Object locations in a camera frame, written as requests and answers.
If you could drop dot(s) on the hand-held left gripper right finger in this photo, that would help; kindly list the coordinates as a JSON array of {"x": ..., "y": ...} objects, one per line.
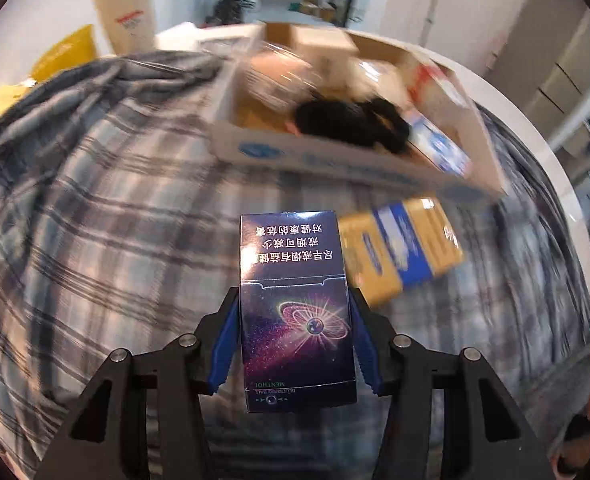
[{"x": 370, "y": 355}]

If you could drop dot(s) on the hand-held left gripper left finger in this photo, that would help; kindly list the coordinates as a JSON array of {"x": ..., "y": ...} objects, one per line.
[{"x": 225, "y": 342}]

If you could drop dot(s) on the dark purple galaxy print box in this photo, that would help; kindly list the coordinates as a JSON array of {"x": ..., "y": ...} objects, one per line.
[{"x": 295, "y": 310}]

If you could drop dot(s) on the shallow cardboard box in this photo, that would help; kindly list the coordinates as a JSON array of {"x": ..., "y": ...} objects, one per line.
[{"x": 325, "y": 160}]

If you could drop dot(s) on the yellow box with blue stripe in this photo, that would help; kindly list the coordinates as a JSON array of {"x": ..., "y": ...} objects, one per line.
[{"x": 400, "y": 250}]

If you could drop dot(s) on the blue grey plaid cloth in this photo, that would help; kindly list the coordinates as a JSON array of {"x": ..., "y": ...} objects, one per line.
[{"x": 125, "y": 235}]

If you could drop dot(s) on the white and blue packet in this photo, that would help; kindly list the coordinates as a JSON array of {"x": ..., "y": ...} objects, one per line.
[{"x": 437, "y": 145}]

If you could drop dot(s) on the black cloth item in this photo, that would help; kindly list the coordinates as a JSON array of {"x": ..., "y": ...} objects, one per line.
[{"x": 355, "y": 121}]

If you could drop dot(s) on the tall beige cabinet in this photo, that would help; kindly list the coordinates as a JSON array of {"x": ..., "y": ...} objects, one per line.
[{"x": 560, "y": 77}]

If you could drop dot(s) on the clear wrapped pinkish packet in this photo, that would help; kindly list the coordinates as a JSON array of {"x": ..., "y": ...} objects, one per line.
[{"x": 275, "y": 75}]

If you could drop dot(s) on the red and white box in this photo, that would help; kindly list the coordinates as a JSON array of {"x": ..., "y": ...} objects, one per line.
[{"x": 430, "y": 80}]

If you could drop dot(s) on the yellow plastic bag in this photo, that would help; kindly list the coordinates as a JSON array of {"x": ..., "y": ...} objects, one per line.
[{"x": 65, "y": 55}]

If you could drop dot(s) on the cluster of brown cartons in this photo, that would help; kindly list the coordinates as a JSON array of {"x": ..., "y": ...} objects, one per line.
[{"x": 315, "y": 6}]

